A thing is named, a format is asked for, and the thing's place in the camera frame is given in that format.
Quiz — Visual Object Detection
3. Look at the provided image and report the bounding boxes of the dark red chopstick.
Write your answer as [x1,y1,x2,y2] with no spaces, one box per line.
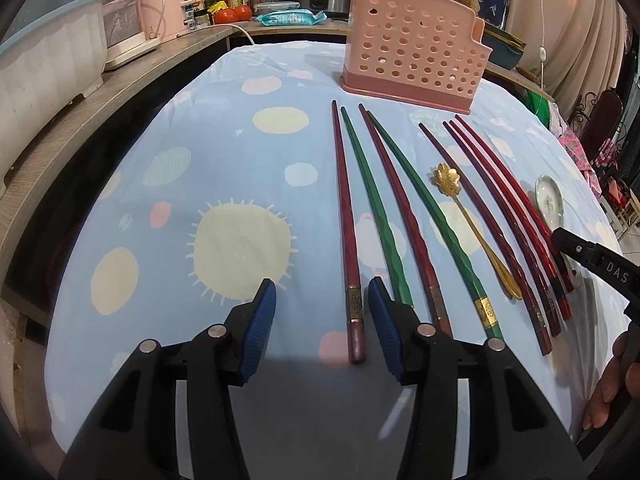
[441,120,563,337]
[358,104,452,336]
[331,100,367,364]
[419,122,552,356]

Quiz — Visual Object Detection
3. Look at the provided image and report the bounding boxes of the bright red chopstick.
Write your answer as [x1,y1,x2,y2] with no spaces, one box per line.
[444,122,572,336]
[454,114,574,292]

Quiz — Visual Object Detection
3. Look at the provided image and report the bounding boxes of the green chopstick gold band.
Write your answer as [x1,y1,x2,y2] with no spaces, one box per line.
[364,110,503,339]

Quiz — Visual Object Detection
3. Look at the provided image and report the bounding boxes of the person's right hand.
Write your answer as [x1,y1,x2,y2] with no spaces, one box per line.
[582,332,640,430]

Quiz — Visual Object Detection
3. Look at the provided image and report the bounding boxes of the pink floral cloth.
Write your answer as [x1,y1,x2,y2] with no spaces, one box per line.
[548,103,630,210]

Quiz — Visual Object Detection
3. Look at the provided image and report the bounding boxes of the gold flower spoon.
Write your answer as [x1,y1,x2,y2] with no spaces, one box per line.
[433,162,523,300]

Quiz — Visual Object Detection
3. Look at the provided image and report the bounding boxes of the light blue patterned tablecloth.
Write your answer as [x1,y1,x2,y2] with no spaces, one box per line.
[44,41,627,479]

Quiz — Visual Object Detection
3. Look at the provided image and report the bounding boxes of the dark wooden chair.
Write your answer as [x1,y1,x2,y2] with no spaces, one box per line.
[568,89,623,162]

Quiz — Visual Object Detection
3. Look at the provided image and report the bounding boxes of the beige curtain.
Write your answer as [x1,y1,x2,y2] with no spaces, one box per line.
[506,0,627,118]

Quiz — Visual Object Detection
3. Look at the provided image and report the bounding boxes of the dark teal lunch box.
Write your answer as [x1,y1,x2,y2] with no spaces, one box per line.
[482,22,526,70]

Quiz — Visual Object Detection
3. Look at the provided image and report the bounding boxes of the pink perforated utensil holder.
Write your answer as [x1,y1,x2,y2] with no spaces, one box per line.
[340,0,491,115]

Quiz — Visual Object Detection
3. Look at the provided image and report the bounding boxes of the blue wet wipes pack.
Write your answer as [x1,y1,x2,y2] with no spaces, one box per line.
[256,9,328,27]

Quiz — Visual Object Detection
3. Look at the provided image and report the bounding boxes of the red tomatoes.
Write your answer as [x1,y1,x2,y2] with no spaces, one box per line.
[213,4,253,24]

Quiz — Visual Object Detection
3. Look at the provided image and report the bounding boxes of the white countertop appliance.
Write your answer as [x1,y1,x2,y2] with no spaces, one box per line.
[103,0,160,72]

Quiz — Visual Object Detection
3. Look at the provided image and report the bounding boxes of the white ribbed storage bin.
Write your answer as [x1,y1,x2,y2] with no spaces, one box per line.
[0,0,107,174]

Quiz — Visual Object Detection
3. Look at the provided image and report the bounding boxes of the pink kettle appliance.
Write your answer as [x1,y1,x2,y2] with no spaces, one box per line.
[135,0,205,42]

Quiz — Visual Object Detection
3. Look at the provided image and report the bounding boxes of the white power cord switch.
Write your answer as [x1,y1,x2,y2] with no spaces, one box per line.
[538,0,548,90]

